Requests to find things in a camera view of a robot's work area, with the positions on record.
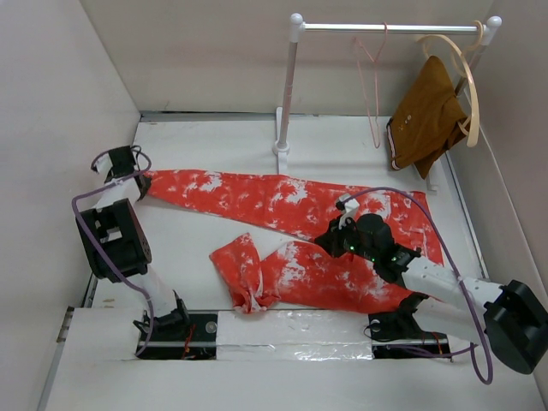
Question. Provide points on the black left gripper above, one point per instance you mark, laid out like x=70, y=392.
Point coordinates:
x=147, y=181

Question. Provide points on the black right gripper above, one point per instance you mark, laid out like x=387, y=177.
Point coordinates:
x=330, y=239

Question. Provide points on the orange white tie-dye trousers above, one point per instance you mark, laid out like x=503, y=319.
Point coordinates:
x=299, y=272

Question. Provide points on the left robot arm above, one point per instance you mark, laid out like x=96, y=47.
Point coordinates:
x=115, y=244

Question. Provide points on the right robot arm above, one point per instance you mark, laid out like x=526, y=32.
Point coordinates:
x=510, y=318

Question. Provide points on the beige plastic hanger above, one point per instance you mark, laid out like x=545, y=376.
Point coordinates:
x=464, y=60

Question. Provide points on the brown shorts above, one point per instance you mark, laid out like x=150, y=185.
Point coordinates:
x=428, y=121

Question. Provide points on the white clothes rack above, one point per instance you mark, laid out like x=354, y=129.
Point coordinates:
x=297, y=27

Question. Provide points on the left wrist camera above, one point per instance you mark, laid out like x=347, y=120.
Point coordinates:
x=101, y=165

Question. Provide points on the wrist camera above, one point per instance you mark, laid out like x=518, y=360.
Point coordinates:
x=348, y=206
x=101, y=165

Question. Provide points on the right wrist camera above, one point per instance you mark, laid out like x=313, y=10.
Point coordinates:
x=348, y=206

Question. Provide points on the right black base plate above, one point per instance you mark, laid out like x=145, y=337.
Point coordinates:
x=395, y=336

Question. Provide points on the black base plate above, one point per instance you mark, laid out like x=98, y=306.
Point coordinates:
x=395, y=336
x=196, y=341

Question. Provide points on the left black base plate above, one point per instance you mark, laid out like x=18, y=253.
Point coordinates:
x=196, y=341

